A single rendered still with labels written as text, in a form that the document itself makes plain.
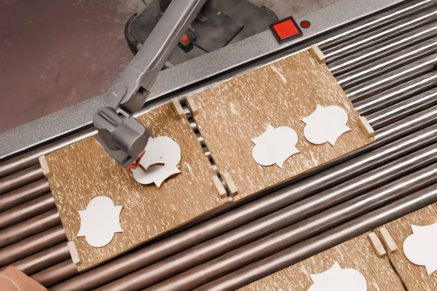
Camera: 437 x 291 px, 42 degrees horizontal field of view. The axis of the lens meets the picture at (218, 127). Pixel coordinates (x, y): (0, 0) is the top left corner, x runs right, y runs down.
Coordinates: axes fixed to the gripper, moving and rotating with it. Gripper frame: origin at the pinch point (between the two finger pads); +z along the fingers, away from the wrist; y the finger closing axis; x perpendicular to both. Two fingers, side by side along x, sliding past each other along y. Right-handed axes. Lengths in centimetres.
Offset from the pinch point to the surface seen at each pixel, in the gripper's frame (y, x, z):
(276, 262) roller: -42.2, -8.4, 12.4
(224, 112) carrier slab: -3.6, -29.7, 11.1
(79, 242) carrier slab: -3.6, 21.9, 10.2
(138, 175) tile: -2.0, -0.1, 7.6
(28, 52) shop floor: 145, -21, 105
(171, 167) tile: -6.8, -7.3, 7.8
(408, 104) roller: -39, -66, 13
